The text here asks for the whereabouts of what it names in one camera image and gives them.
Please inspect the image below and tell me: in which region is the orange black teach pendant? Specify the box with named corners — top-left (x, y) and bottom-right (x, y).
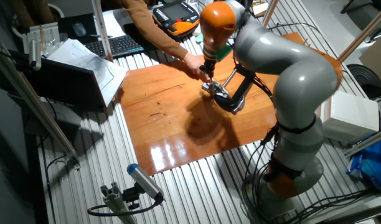
top-left (152, 0), bottom-right (201, 37)

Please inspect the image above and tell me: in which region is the black camera cable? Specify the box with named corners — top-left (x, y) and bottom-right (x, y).
top-left (87, 198), bottom-right (162, 217)

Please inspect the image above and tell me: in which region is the small cardboard box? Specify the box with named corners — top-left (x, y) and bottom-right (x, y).
top-left (251, 1), bottom-right (269, 18)

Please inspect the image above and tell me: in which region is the blue plastic bag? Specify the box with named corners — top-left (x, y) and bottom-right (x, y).
top-left (346, 136), bottom-right (381, 192)

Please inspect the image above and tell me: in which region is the black computer keyboard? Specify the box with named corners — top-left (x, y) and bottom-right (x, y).
top-left (84, 33), bottom-right (145, 58)

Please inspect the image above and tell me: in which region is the black round stool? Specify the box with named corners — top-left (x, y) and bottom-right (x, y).
top-left (346, 63), bottom-right (381, 100)

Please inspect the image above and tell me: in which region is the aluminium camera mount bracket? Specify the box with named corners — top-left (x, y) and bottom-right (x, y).
top-left (100, 182), bottom-right (141, 224)

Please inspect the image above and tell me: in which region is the grey cylindrical camera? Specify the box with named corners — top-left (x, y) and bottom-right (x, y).
top-left (28, 39), bottom-right (42, 71)

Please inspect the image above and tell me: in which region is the grey camera blue end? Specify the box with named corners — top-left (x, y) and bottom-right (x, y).
top-left (126, 163), bottom-right (165, 202)

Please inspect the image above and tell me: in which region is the person's forearm brown sleeve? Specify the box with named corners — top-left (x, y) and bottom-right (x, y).
top-left (120, 0), bottom-right (190, 61)

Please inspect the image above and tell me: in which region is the black laptop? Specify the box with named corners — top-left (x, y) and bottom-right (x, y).
top-left (22, 57), bottom-right (106, 108)

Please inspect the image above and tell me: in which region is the glossy wooden board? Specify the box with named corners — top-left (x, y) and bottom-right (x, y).
top-left (119, 32), bottom-right (344, 177)

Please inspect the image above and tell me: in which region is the aluminium frame post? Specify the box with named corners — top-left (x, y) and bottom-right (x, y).
top-left (91, 0), bottom-right (114, 62)
top-left (336, 2), bottom-right (381, 63)
top-left (261, 0), bottom-right (279, 28)
top-left (344, 127), bottom-right (381, 158)
top-left (0, 43), bottom-right (81, 163)

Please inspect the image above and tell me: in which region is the white drawer unit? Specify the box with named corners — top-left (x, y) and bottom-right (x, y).
top-left (319, 90), bottom-right (380, 146)

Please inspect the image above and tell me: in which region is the white paper pad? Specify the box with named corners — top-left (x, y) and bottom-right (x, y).
top-left (101, 8), bottom-right (131, 38)

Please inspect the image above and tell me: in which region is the blue computer mouse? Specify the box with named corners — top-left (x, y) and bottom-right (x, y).
top-left (72, 22), bottom-right (88, 38)

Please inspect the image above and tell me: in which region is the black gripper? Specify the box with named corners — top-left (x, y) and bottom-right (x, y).
top-left (199, 57), bottom-right (218, 79)

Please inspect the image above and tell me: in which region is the black C-clamp with screw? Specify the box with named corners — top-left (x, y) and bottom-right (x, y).
top-left (214, 65), bottom-right (256, 114)

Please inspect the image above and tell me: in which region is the person's hand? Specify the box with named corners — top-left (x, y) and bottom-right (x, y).
top-left (182, 52), bottom-right (212, 83)

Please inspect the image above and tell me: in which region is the green gripper mount plate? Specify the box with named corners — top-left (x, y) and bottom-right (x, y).
top-left (195, 32), bottom-right (233, 62)

